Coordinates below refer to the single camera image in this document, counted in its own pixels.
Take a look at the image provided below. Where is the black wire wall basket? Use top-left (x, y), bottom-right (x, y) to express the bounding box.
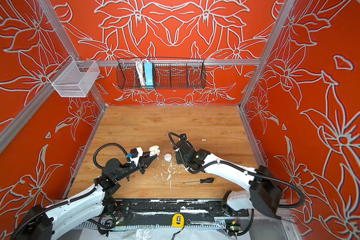
top-left (116, 58), bottom-right (207, 90)

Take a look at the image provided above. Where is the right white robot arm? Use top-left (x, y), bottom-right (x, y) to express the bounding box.
top-left (172, 140), bottom-right (306, 219)

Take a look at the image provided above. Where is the white coiled cable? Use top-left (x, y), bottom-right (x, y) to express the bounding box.
top-left (135, 59), bottom-right (146, 87)

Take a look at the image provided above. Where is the yellow tape measure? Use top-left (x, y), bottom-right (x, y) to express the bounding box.
top-left (171, 213), bottom-right (185, 229)

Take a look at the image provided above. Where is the silver wrench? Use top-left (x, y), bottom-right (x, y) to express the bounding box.
top-left (186, 219), bottom-right (223, 226)

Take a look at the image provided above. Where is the light blue box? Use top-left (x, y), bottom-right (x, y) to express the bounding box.
top-left (144, 62), bottom-right (154, 88)

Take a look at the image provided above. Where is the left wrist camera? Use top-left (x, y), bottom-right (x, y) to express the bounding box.
top-left (127, 147), bottom-right (144, 167)

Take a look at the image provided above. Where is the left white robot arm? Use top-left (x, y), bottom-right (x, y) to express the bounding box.
top-left (10, 155), bottom-right (158, 240)

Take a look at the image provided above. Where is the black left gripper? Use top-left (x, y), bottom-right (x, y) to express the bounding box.
top-left (115, 151), bottom-right (156, 182)

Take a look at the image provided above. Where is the black handled screwdriver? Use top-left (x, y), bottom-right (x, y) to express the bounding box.
top-left (186, 178), bottom-right (216, 184)

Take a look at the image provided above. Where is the clear plastic wall bin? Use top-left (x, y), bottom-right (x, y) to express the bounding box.
top-left (48, 60), bottom-right (100, 98)

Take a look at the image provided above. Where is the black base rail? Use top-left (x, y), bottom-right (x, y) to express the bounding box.
top-left (105, 199), bottom-right (250, 229)

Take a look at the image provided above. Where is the white earbud charging case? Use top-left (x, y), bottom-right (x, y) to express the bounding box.
top-left (149, 146), bottom-right (161, 156)

